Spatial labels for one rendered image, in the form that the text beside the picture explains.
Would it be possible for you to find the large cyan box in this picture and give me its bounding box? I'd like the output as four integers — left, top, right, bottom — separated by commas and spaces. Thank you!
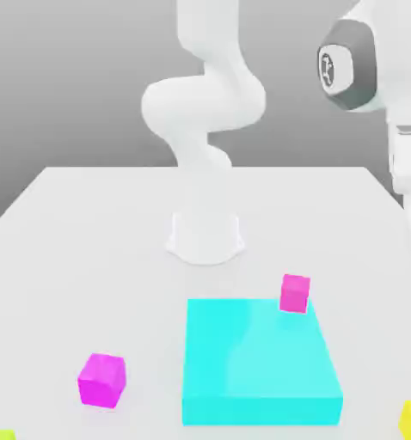
181, 297, 344, 427

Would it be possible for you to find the small magenta cube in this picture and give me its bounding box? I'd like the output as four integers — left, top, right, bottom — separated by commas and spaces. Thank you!
77, 352, 128, 410

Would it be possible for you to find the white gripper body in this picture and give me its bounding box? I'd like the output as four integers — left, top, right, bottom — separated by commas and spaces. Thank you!
386, 119, 411, 196

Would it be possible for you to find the small pink cube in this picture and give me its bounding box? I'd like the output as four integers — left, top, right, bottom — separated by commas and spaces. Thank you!
279, 273, 311, 315

